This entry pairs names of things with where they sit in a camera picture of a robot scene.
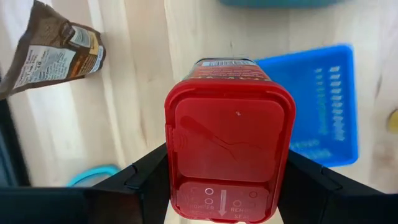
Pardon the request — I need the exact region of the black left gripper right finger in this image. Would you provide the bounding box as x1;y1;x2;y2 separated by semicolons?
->
278;149;398;224

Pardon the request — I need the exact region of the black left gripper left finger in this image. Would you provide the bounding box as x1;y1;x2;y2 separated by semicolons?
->
0;142;170;224

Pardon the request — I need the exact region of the red sprinkles packet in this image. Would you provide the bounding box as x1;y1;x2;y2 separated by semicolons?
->
164;57;297;224

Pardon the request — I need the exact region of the teal plastic bin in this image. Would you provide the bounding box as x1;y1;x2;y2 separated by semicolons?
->
217;0;345;9

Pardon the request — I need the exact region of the steel box grater teal trim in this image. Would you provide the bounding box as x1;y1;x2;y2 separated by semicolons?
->
66;164;122;188

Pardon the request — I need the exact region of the blue plastic basket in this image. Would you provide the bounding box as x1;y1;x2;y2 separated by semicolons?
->
254;43;360;168

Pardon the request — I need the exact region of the brown foil pouch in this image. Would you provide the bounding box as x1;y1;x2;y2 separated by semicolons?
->
0;0;107;101

